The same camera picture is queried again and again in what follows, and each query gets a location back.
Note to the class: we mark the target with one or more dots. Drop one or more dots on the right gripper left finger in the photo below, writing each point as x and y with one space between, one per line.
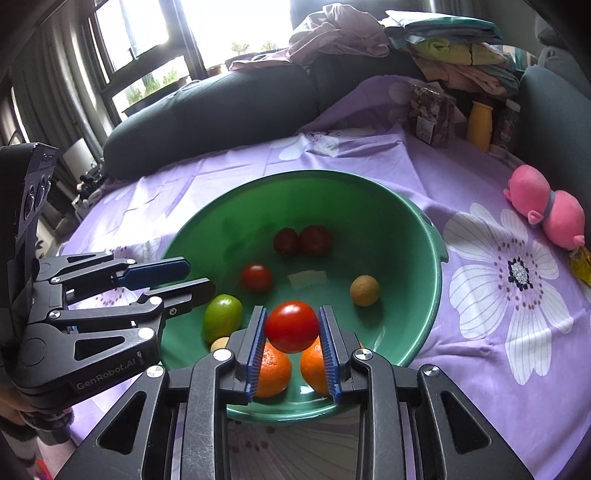
184 407

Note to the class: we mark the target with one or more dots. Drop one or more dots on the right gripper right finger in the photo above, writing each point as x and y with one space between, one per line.
404 410

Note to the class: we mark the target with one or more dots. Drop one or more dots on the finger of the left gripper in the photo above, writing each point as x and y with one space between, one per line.
180 297
152 272

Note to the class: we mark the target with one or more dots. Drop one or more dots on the tan round fruit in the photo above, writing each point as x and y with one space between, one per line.
365 290

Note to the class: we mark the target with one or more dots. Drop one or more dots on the dark red cherry tomato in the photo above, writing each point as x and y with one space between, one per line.
316 241

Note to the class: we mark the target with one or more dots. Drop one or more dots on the person's left hand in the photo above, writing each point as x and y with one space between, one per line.
14 400

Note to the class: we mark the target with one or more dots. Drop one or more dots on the green round fruit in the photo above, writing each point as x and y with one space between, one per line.
221 317

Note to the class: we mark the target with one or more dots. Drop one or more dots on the small tan fruit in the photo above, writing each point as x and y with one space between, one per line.
219 343

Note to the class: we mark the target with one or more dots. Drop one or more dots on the orange mandarin lower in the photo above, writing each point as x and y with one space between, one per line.
274 374

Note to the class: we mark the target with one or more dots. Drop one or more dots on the orange mandarin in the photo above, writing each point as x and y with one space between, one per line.
312 368
274 374

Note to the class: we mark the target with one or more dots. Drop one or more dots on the orange mandarin upper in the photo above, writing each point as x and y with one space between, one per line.
312 368

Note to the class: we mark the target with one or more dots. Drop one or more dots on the purple floral cloth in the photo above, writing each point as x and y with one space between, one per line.
513 329

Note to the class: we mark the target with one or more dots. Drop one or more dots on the dark green sofa back cushion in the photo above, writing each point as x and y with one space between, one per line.
239 108

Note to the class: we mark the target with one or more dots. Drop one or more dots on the yellow toy tag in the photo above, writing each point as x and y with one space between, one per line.
580 264

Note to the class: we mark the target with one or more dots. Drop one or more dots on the pink plush toy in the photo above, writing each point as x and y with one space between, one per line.
557 212

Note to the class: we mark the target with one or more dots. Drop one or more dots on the yellow bottle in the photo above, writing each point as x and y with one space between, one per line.
480 126

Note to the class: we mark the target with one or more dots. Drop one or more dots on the clear packaged snack box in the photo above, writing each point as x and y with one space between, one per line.
431 115

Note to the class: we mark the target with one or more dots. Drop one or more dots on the pink crumpled garment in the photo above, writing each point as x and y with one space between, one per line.
337 29

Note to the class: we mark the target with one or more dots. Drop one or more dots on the grey sofa side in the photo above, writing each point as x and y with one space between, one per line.
555 99

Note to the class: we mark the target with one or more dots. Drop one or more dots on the stack of folded clothes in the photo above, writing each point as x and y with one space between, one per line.
461 52

